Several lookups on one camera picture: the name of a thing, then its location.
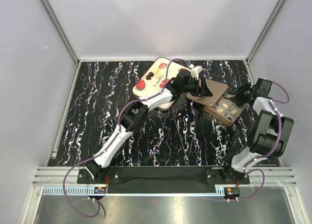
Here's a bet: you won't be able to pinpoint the aluminium frame rail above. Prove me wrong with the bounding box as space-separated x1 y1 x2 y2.
249 167 297 187

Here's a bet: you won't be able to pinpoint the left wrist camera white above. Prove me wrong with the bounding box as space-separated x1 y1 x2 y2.
190 65 203 80

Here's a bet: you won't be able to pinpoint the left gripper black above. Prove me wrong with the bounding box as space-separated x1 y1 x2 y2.
180 78 212 98

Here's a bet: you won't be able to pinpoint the brown tin lid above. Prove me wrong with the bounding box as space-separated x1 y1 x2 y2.
186 79 228 107

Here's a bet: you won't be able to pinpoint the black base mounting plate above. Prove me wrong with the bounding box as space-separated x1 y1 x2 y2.
77 166 250 185

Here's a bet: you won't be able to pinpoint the strawberry pattern white tray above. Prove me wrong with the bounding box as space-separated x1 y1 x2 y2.
132 57 190 97

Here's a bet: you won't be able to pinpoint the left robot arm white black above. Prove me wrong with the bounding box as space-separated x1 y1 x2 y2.
85 66 213 183

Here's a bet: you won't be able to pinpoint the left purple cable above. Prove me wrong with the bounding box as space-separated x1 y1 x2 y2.
62 58 193 219

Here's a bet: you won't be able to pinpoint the white cable duct left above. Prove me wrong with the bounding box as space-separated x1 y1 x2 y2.
42 186 107 196

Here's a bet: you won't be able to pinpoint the black metal tongs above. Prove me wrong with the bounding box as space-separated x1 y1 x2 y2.
173 112 197 165

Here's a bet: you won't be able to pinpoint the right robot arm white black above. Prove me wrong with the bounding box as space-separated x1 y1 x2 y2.
221 78 294 184

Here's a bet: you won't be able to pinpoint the brown tin box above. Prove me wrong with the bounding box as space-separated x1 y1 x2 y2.
203 93 247 127

